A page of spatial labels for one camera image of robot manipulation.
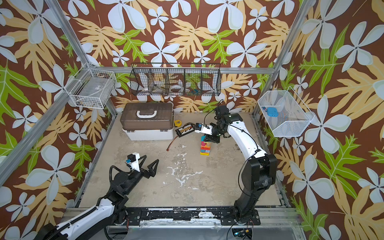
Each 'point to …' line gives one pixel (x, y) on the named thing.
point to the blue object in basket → (272, 112)
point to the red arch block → (204, 148)
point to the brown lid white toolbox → (148, 121)
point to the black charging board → (188, 128)
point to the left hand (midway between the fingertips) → (150, 156)
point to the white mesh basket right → (294, 116)
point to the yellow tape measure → (177, 123)
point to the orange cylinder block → (205, 146)
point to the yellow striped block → (204, 153)
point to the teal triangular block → (202, 138)
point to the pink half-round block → (203, 143)
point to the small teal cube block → (203, 150)
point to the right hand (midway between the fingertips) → (206, 134)
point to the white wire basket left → (91, 88)
